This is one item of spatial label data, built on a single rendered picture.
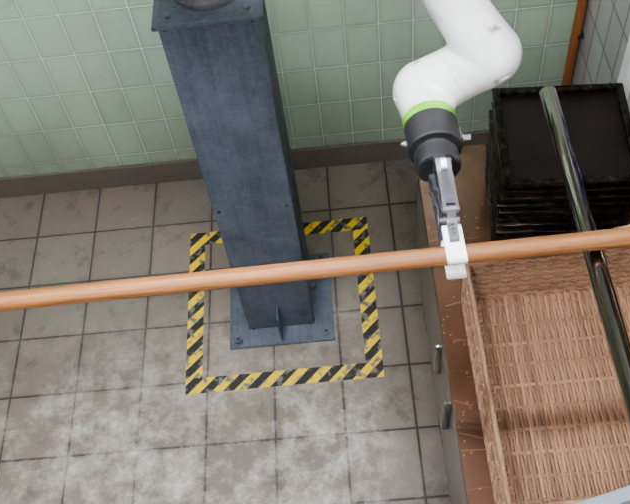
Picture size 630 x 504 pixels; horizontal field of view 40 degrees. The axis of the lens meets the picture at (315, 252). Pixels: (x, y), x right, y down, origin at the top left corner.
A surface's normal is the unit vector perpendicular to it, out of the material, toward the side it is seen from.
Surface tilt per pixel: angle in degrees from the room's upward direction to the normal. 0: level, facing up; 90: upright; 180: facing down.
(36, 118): 90
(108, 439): 0
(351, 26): 90
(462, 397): 0
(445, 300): 0
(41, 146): 90
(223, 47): 90
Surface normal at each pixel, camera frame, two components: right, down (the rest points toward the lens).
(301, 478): -0.09, -0.57
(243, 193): 0.05, 0.82
